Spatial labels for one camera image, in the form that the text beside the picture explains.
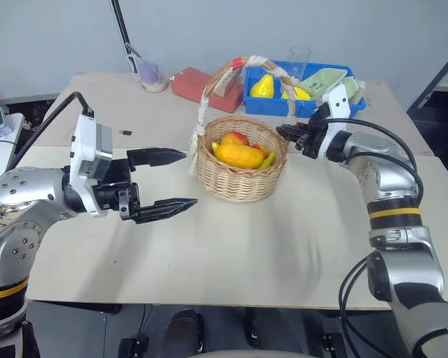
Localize wicker basket with handle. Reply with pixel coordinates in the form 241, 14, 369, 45
188, 54, 303, 204

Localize yellow pepper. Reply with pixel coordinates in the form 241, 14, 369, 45
250, 73, 277, 99

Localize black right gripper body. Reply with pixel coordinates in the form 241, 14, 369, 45
295, 104, 331, 160

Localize red brick block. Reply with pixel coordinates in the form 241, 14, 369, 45
170, 66, 245, 113

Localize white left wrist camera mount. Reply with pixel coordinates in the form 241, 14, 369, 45
67, 113, 115, 218

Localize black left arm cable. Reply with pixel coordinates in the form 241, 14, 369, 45
11, 91, 95, 167

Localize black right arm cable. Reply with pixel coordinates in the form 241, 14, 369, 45
309, 117, 426, 210

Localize blue plastic bin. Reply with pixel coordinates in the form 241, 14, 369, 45
243, 59, 367, 116

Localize dark rounded shape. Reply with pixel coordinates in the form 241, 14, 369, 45
163, 308, 205, 358

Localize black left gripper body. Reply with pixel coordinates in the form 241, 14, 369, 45
92, 157, 141, 222

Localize thin black cable loop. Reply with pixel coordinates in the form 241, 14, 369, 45
338, 256, 414, 358

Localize beige round base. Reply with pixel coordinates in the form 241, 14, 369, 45
139, 74, 170, 93

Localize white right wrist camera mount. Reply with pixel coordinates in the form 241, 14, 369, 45
318, 84, 354, 162

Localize red and yellow peach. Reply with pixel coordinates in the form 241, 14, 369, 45
221, 131, 251, 148

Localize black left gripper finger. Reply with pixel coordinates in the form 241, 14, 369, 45
133, 198, 199, 225
126, 147, 188, 173

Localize dark cabinet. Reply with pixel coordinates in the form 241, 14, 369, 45
405, 47, 448, 162

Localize small red fruit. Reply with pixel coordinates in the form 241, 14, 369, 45
251, 143, 271, 160

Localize black slanted pole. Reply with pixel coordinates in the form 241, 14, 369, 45
109, 0, 138, 72

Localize green cloth pouch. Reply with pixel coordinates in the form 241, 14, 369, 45
333, 76, 365, 104
300, 66, 350, 98

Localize orange mango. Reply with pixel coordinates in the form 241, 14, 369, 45
215, 143, 265, 170

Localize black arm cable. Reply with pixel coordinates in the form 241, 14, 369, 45
11, 91, 95, 167
309, 117, 426, 210

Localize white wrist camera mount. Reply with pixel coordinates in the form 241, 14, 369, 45
67, 113, 115, 218
318, 84, 354, 162

